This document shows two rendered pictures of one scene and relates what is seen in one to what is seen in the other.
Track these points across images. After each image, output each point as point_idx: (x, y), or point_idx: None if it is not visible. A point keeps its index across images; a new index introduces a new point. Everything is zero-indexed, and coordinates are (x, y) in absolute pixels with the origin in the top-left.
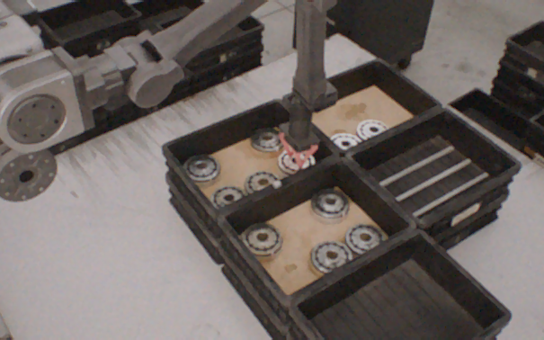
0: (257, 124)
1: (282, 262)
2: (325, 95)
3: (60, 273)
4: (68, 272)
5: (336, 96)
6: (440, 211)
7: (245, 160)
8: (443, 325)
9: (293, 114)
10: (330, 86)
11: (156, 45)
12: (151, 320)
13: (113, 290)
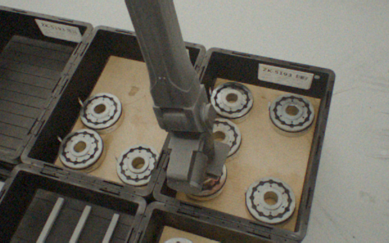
0: (300, 207)
1: (143, 90)
2: (171, 149)
3: (312, 20)
4: (308, 24)
5: (168, 181)
6: (0, 195)
7: (271, 166)
8: None
9: None
10: (177, 170)
11: None
12: (219, 39)
13: (265, 36)
